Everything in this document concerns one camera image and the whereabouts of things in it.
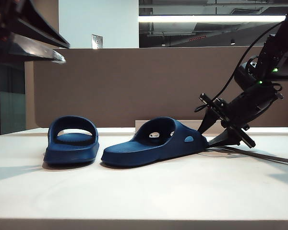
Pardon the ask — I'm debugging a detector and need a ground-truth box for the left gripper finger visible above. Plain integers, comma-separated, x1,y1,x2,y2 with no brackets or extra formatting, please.
14,0,70,48
0,32,67,64

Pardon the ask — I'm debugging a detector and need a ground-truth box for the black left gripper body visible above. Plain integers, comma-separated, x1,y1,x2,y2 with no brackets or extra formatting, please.
0,0,24,64

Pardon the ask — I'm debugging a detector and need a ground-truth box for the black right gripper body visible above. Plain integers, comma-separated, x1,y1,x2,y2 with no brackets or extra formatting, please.
199,81,284,149

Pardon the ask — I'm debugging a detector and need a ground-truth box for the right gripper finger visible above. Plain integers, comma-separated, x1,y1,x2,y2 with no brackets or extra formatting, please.
198,107,219,134
207,128,240,146

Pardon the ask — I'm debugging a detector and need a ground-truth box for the blue rubber slide slipper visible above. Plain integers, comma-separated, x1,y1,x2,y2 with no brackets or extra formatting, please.
43,115,100,166
100,116,209,168

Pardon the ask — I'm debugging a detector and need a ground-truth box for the brown desk partition panel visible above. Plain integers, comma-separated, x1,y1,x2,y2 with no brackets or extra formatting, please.
33,46,288,129

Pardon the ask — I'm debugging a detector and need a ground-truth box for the interior glass window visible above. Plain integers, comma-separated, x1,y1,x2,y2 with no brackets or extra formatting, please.
138,0,288,48

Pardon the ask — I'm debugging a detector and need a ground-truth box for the white ceiling light strip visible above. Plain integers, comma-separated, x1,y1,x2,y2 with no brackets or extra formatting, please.
138,15,288,23

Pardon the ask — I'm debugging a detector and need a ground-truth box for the beige cable tray box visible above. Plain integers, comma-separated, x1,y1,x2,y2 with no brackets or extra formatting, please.
135,119,207,138

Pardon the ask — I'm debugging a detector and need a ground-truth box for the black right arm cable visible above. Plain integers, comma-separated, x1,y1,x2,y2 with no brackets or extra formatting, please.
194,20,288,113

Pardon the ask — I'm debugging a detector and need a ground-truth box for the white power cable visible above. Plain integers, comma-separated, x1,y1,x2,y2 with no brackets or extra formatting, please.
206,146,288,166

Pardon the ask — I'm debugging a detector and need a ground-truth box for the silver metal wall plate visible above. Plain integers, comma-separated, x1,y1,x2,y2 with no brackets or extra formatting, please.
91,34,104,50

